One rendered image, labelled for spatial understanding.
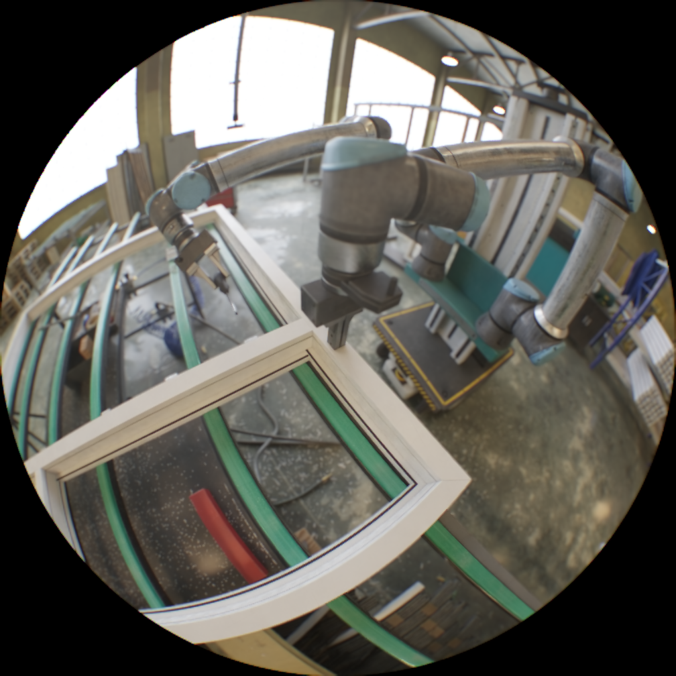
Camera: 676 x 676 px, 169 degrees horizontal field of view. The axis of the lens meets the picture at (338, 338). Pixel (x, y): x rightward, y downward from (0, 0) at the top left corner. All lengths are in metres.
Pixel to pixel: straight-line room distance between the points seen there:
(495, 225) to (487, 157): 0.73
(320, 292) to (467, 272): 0.95
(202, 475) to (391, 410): 0.60
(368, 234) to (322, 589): 0.47
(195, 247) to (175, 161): 6.88
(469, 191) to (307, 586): 0.55
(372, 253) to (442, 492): 0.37
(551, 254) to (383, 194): 3.58
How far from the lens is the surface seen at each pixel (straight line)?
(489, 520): 1.70
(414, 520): 0.39
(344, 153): 0.25
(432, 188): 0.28
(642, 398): 4.10
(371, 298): 0.27
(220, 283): 0.65
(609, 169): 0.73
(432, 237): 1.11
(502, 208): 1.18
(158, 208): 0.74
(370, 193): 0.25
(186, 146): 7.53
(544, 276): 3.83
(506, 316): 0.94
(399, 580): 1.46
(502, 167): 0.52
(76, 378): 1.35
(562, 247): 3.76
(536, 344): 0.86
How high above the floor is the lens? 1.29
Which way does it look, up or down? 50 degrees down
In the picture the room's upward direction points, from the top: 9 degrees clockwise
